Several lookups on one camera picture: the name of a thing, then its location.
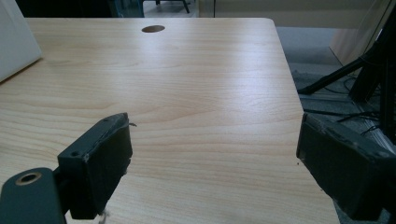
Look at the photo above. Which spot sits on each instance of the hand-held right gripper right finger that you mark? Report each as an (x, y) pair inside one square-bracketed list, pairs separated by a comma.
[(345, 168)]

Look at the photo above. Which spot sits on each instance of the white plastic bin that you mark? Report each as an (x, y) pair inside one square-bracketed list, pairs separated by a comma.
[(15, 43)]

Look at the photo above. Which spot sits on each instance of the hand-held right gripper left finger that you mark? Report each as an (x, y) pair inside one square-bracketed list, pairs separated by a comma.
[(93, 168)]

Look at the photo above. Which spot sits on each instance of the dark cabinet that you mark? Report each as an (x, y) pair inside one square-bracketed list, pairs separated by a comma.
[(77, 7)]

